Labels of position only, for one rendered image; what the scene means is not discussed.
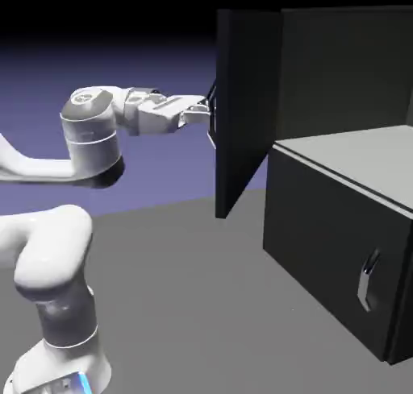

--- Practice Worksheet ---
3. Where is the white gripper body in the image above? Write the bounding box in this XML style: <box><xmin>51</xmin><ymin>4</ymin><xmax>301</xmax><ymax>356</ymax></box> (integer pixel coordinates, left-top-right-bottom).
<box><xmin>127</xmin><ymin>93</ymin><xmax>208</xmax><ymax>137</ymax></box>

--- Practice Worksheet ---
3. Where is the dark metal door handle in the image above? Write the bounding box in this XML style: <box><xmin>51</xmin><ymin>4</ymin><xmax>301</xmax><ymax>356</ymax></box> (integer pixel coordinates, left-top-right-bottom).
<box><xmin>205</xmin><ymin>77</ymin><xmax>218</xmax><ymax>151</ymax></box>

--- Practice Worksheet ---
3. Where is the dark grey tall cabinet door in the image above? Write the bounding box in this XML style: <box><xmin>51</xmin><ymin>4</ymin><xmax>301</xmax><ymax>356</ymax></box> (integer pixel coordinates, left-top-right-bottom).
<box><xmin>214</xmin><ymin>8</ymin><xmax>282</xmax><ymax>220</ymax></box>

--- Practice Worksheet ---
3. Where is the dark grey cabinet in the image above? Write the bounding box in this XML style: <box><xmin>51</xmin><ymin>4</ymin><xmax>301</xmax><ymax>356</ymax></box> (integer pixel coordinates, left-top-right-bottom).
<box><xmin>262</xmin><ymin>5</ymin><xmax>413</xmax><ymax>366</ymax></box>

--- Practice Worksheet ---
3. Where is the dark grey wide cabinet door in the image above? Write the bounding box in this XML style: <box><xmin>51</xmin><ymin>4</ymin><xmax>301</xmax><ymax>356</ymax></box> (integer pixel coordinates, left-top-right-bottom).
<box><xmin>262</xmin><ymin>147</ymin><xmax>413</xmax><ymax>363</ymax></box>

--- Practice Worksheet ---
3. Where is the silver curved door handle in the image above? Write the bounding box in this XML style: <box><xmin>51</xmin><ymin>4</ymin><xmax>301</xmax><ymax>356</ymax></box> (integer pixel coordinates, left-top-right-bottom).
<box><xmin>357</xmin><ymin>248</ymin><xmax>382</xmax><ymax>313</ymax></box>

